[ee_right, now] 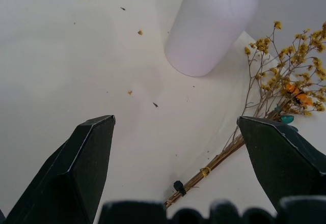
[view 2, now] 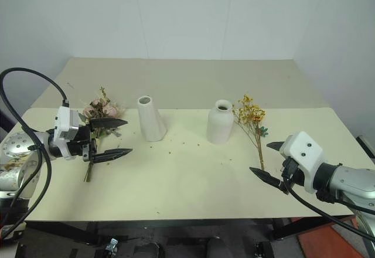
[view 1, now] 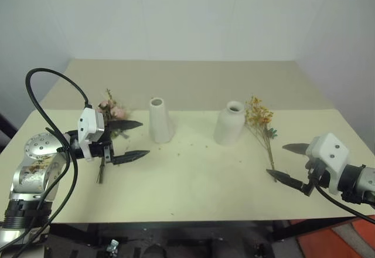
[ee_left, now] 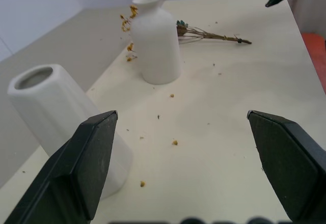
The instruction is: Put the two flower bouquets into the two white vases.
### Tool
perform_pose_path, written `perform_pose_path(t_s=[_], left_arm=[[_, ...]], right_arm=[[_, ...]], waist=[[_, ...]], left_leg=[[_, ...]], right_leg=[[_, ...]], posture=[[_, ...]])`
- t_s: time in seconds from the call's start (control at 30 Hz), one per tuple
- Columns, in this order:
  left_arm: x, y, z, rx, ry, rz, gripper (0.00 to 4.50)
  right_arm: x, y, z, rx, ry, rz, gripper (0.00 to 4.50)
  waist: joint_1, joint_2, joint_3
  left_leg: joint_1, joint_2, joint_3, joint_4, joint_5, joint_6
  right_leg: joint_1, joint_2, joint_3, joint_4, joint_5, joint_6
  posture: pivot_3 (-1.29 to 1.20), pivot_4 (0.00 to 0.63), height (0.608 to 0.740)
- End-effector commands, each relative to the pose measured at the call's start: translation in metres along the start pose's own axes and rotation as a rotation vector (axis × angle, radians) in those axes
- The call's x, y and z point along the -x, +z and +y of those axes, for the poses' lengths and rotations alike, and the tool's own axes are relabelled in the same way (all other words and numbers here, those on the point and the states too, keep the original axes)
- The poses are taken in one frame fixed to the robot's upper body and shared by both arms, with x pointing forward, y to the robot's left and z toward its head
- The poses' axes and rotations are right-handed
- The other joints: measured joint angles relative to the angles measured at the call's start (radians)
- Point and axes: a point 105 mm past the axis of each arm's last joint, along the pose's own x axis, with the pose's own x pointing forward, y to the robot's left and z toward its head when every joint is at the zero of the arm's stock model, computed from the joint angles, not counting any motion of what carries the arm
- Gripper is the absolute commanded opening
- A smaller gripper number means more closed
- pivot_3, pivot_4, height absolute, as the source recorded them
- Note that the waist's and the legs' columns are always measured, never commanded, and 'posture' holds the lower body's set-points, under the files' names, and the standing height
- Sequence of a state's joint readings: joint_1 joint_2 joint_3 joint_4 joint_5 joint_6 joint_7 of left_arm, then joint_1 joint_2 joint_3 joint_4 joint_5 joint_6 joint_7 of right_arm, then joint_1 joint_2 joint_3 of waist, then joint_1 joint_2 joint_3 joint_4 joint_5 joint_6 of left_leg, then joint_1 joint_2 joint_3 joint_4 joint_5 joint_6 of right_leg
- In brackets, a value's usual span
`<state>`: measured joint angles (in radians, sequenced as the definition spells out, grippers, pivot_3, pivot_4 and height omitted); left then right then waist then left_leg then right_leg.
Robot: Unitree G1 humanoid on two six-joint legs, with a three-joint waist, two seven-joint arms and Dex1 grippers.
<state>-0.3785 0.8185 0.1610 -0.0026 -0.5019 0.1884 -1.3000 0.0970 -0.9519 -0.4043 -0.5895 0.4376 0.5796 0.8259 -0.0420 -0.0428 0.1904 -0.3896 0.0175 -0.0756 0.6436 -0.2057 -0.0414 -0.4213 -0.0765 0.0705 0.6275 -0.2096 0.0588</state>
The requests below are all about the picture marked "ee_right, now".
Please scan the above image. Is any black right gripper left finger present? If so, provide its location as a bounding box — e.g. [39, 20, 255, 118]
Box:
[4, 115, 117, 224]

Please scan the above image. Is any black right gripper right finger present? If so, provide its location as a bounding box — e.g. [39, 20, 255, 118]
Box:
[236, 116, 326, 213]

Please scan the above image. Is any white cylindrical vase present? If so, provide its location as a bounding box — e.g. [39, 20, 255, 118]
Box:
[164, 0, 260, 78]

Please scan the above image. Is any dried yellow flower bouquet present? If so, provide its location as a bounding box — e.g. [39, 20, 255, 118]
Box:
[164, 20, 326, 209]

